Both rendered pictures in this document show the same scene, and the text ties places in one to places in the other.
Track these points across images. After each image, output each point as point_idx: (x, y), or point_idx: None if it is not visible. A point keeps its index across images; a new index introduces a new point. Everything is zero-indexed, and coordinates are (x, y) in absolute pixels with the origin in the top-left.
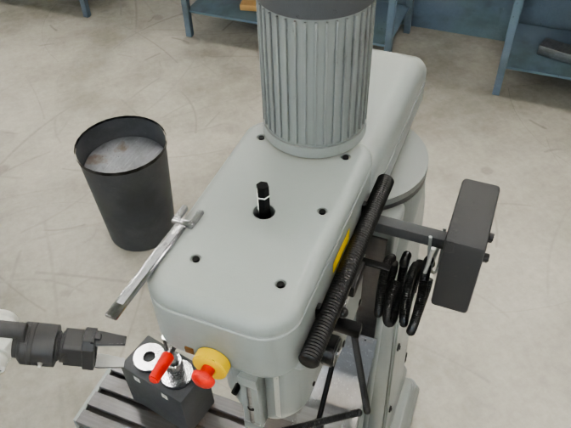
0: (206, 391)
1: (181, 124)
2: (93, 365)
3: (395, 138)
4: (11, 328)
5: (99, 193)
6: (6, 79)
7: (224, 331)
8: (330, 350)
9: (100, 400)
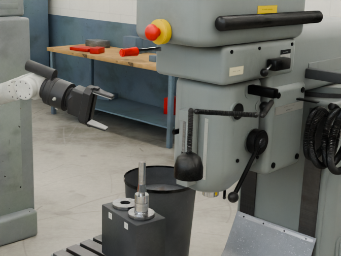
0: (159, 243)
1: (216, 216)
2: (86, 115)
3: None
4: (47, 67)
5: None
6: (94, 168)
7: None
8: (254, 132)
9: (76, 248)
